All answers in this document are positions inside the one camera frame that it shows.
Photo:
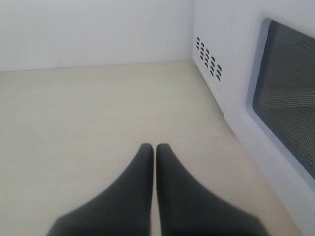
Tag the white Midea microwave oven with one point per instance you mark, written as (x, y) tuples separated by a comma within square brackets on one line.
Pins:
[(219, 45)]

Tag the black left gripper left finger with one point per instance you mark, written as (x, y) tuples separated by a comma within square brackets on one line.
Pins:
[(123, 209)]

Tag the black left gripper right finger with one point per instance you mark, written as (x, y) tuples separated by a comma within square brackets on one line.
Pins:
[(187, 208)]

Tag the white microwave door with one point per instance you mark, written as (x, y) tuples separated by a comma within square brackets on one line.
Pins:
[(270, 103)]

